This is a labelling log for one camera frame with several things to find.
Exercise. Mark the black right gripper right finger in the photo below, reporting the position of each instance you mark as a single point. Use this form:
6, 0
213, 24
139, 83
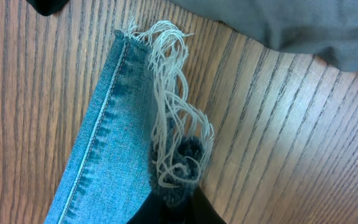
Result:
200, 211

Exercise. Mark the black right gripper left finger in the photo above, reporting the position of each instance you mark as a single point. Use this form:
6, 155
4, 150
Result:
151, 211

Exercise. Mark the light blue denim jeans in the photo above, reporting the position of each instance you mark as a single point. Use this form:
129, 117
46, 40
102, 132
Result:
139, 135

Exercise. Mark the black garment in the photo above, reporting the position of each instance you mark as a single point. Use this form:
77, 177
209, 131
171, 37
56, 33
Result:
47, 7

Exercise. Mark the grey folded garment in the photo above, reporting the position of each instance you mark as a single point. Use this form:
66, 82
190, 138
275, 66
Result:
326, 28

